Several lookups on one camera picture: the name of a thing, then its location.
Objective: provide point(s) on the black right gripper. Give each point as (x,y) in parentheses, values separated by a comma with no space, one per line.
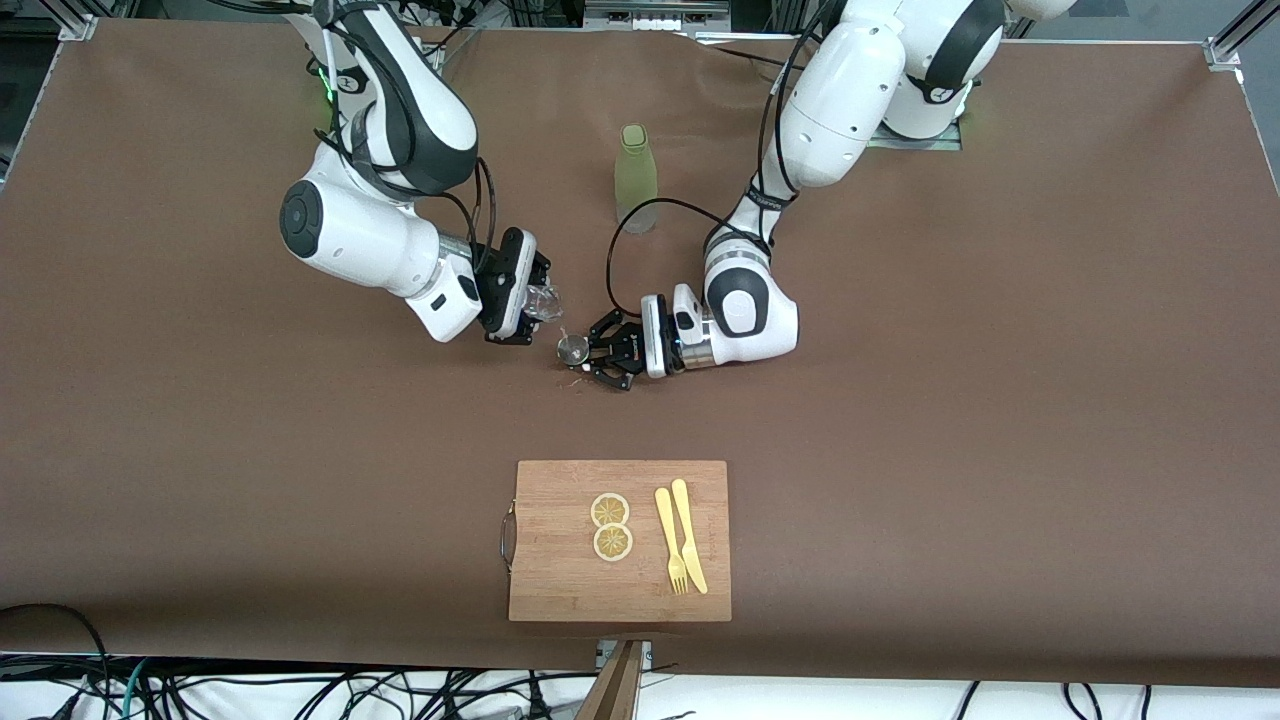
(540,272)

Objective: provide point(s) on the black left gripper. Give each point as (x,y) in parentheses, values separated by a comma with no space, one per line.
(627,347)

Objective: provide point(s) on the clear glass measuring cup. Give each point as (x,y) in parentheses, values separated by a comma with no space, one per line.
(545,303)

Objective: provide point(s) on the steel double jigger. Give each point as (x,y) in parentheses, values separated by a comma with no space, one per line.
(573,349)

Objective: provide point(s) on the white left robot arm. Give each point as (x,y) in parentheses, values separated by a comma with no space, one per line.
(840,100)

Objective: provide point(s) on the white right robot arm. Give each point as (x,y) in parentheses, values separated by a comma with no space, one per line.
(360,230)

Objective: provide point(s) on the lemon slice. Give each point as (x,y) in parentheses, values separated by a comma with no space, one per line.
(610,510)
(613,543)

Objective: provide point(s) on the yellow plastic fork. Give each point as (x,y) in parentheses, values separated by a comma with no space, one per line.
(664,515)

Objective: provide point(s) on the olive green bottle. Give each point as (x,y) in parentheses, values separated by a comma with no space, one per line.
(636,160)

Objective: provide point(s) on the yellow plastic knife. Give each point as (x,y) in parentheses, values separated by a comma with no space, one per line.
(690,540)

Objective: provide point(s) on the wooden cutting board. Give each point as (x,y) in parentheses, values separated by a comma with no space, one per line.
(560,560)

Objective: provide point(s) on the grey power strip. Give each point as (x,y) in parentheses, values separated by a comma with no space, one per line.
(655,20)

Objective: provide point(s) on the brown table cover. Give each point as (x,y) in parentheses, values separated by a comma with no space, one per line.
(1000,400)

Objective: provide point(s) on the metal table bracket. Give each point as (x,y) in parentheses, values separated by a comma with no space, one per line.
(646,655)

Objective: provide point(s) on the wooden post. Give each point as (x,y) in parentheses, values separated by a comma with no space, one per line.
(615,690)

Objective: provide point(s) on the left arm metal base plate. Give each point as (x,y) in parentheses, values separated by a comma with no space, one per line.
(930,143)

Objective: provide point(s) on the aluminium frame profile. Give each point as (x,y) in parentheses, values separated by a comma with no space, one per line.
(1222,52)
(80,28)

